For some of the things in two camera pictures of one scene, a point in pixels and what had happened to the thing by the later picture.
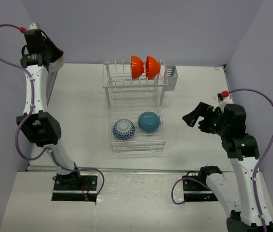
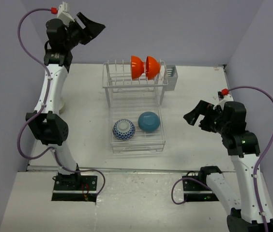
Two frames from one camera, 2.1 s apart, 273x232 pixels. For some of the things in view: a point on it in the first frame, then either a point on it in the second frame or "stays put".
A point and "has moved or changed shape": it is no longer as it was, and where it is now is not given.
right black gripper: [204, 110] stays put
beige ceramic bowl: [57, 65] has moved or changed shape
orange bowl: [137, 67] stays put
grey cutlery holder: [172, 77] stays put
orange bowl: [153, 68] stays put
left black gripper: [57, 52] -> [95, 28]
